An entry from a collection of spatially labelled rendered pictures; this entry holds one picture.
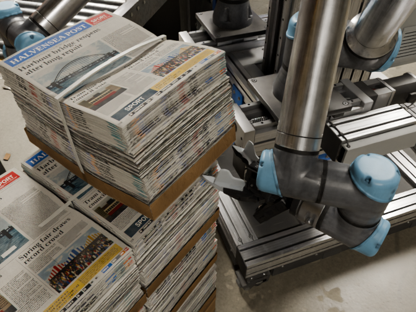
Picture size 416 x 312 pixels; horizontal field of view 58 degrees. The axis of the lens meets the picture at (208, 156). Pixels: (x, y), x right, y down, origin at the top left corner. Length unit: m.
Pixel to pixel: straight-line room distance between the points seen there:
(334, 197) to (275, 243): 0.85
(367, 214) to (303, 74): 0.25
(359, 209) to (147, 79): 0.42
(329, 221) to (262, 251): 0.75
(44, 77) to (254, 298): 1.17
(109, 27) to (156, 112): 0.32
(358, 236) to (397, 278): 1.10
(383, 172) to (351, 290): 1.12
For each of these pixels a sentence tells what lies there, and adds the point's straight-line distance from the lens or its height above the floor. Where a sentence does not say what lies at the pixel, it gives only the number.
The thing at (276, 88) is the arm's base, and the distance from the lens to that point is 1.08.
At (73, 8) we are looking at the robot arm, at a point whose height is 1.04.
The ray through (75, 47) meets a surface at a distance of 0.84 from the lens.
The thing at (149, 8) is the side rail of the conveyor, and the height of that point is 0.73.
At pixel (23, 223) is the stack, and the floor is 0.83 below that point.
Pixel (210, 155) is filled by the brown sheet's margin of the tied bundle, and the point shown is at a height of 0.89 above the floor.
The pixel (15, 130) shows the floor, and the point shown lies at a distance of 2.49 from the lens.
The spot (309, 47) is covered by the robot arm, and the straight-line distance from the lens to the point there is 0.61.
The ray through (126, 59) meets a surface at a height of 1.06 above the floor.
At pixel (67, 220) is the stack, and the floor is 0.83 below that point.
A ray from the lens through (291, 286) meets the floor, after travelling 1.65.
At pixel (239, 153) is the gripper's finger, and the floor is 0.86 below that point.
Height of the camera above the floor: 1.45
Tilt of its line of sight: 45 degrees down
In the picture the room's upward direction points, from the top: straight up
